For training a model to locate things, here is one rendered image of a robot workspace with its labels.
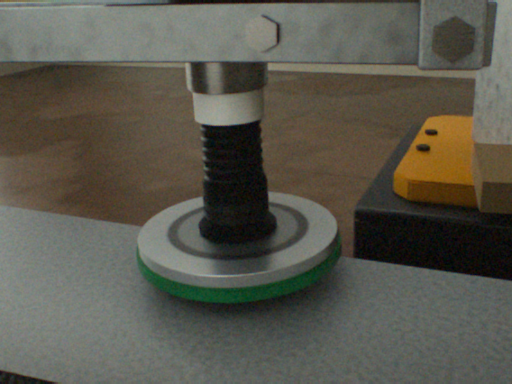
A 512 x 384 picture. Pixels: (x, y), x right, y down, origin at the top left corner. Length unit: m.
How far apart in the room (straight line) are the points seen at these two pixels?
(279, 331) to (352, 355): 0.07
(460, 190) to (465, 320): 0.47
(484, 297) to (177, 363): 0.31
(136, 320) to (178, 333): 0.05
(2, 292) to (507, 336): 0.52
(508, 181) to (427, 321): 0.38
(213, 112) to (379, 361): 0.27
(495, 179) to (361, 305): 0.39
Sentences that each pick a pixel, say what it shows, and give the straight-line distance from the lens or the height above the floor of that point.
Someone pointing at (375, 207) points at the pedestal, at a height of 0.74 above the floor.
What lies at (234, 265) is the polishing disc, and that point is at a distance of 0.54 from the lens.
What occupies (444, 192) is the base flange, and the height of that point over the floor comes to 0.76.
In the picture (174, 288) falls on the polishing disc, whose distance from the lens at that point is 0.55.
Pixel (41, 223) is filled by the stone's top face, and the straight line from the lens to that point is 0.86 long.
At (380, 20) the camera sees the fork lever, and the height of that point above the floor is 1.09.
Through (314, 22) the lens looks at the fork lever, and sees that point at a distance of 0.49.
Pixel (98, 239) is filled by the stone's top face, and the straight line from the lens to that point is 0.77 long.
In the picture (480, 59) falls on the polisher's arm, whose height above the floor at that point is 1.06.
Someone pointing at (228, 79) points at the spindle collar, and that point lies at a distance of 0.53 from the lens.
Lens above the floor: 1.13
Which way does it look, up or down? 21 degrees down
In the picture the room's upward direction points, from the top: 3 degrees counter-clockwise
